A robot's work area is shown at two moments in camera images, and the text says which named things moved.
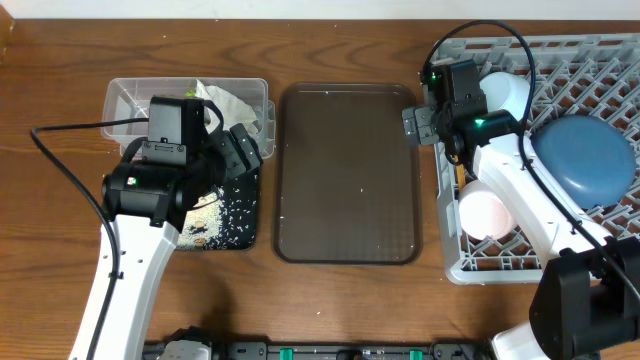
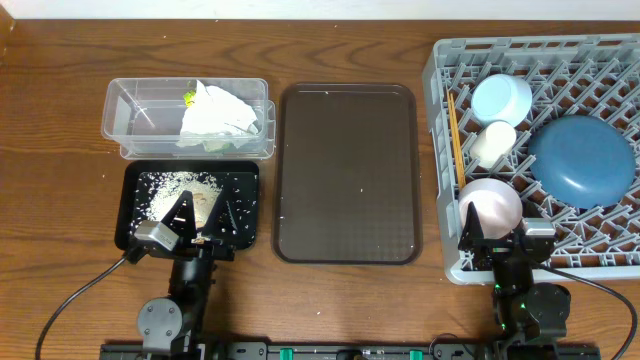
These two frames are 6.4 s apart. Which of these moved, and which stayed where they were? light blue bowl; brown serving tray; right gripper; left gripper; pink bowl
Moved: left gripper; right gripper
Stayed: brown serving tray; light blue bowl; pink bowl
